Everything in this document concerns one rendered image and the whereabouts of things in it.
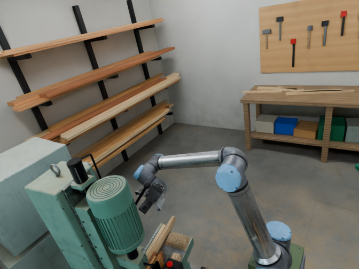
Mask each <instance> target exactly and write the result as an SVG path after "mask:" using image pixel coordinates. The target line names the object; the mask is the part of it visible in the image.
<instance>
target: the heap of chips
mask: <svg viewBox="0 0 359 269"><path fill-rule="evenodd" d="M190 240H191V238H190V237H187V236H185V235H183V234H179V233H172V232H171V233H170V234H169V236H168V238H167V239H166V241H165V243H164V244H165V245H168V246H171V247H174V248H178V249H182V250H186V248H187V246H188V244H189V242H190Z"/></svg>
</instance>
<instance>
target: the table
mask: <svg viewBox="0 0 359 269"><path fill-rule="evenodd" d="M170 233H171V231H170V232H169V234H170ZM172 233H174V232H172ZM169 234H168V235H167V237H166V239H167V238H168V236H169ZM187 237H190V236H187ZM190 238H191V240H190V242H189V244H188V246H187V248H186V250H182V249H178V248H174V247H171V246H168V245H165V244H164V243H165V241H166V239H165V241H164V243H163V244H162V246H161V248H160V250H159V251H158V254H159V252H160V251H162V252H163V255H164V259H163V262H164V265H163V267H162V269H165V268H166V267H165V263H166V261H167V259H168V258H170V259H171V256H172V254H173V253H177V254H181V261H180V262H182V264H183V267H184V265H185V263H186V261H187V259H188V257H189V254H190V252H191V250H192V248H193V245H194V241H193V237H190Z"/></svg>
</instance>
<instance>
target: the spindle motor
mask: <svg viewBox="0 0 359 269"><path fill-rule="evenodd" d="M86 199H87V202H88V204H89V207H90V209H91V211H92V213H93V215H94V217H95V220H96V222H97V224H98V226H99V228H100V230H101V232H102V235H103V237H104V239H105V241H106V243H107V246H108V248H109V250H110V251H111V252H112V253H114V254H118V255H123V254H127V253H129V252H132V251H133V250H135V249H136V248H137V247H138V246H139V245H140V244H141V243H142V241H143V239H144V236H145V231H144V227H143V225H142V222H141V219H140V216H139V213H138V211H137V208H136V205H135V201H134V198H133V196H132V193H131V190H130V187H129V184H128V182H127V180H126V179H125V178H123V177H122V176H118V175H112V176H107V177H104V178H102V179H100V180H98V181H96V182H95V183H93V184H92V185H91V186H90V187H89V189H88V190H87V194H86Z"/></svg>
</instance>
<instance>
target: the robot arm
mask: <svg viewBox="0 0 359 269"><path fill-rule="evenodd" d="M203 167H219V168H218V170H217V173H216V176H215V179H216V182H217V184H218V186H219V187H220V188H222V189H223V190H224V191H226V192H227V194H228V196H229V198H230V200H231V203H232V205H233V207H234V209H235V211H236V213H237V215H238V218H239V220H240V222H241V224H242V226H243V228H244V230H245V233H246V235H247V237H248V239H249V241H250V243H251V245H252V248H253V251H252V256H253V258H254V261H255V263H256V267H255V269H290V268H291V266H292V255H291V253H290V246H291V237H292V232H291V229H290V228H289V227H288V226H287V225H285V224H284V223H282V222H280V221H270V222H268V223H266V224H265V222H264V219H263V217H262V215H261V212H260V210H259V207H258V205H257V203H256V200H255V198H254V196H253V193H252V191H251V189H250V186H249V184H248V180H247V178H246V176H245V172H246V169H247V167H248V159H247V157H246V155H245V154H244V153H243V152H242V151H241V150H239V149H237V148H234V147H223V148H222V149H221V150H220V151H210V152H200V153H189V154H178V155H167V156H163V155H162V154H155V155H153V156H152V158H151V159H150V160H149V161H148V162H147V163H146V164H144V165H140V166H139V168H138V169H137V170H136V172H135V173H134V178H135V179H136V180H137V181H139V182H140V183H141V184H142V187H141V188H140V189H139V190H137V191H135V194H136V195H140V193H141V192H142V190H143V188H144V183H145V182H146V181H149V182H150V183H151V187H150V188H149V189H148V191H147V190H146V191H145V192H144V194H143V196H142V197H145V198H146V199H145V201H144V202H143V203H142V204H141V206H140V207H139V209H138V210H140V211H141V212H142V213H143V214H146V213H147V212H148V210H149V208H150V207H151V206H152V204H154V205H155V207H156V209H157V211H161V210H162V206H163V204H164V202H165V199H162V200H160V198H162V197H163V196H164V194H165V192H166V190H167V185H166V183H165V182H164V181H163V180H160V179H159V178H158V177H156V176H155V174H156V173H157V172H158V171H159V170H165V169H184V168H203Z"/></svg>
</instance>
